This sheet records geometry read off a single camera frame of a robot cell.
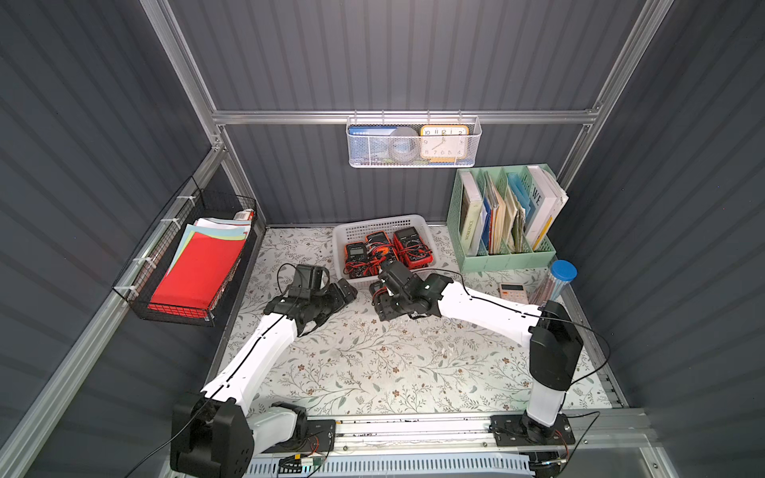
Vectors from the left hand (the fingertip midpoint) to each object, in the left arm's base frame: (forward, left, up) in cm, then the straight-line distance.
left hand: (343, 297), depth 82 cm
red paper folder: (-5, +31, +16) cm, 36 cm away
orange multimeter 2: (+22, -10, -6) cm, 25 cm away
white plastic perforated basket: (+32, 0, -7) cm, 33 cm away
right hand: (0, -13, -2) cm, 13 cm away
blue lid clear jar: (+5, -61, +4) cm, 62 cm away
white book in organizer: (+30, -64, +11) cm, 72 cm away
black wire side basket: (+19, +35, +15) cm, 43 cm away
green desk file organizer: (+22, -67, -7) cm, 71 cm away
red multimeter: (+21, -21, -4) cm, 30 cm away
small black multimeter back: (+2, -9, +2) cm, 10 cm away
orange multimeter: (+16, -2, -5) cm, 17 cm away
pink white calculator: (+10, -55, -13) cm, 58 cm away
